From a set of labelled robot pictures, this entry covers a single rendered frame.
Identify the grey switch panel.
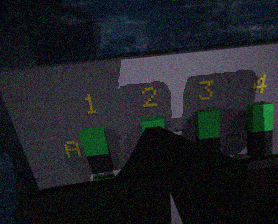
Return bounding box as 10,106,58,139
0,42,278,190

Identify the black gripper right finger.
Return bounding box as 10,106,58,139
153,126,278,224

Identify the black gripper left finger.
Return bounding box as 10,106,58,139
14,127,171,224

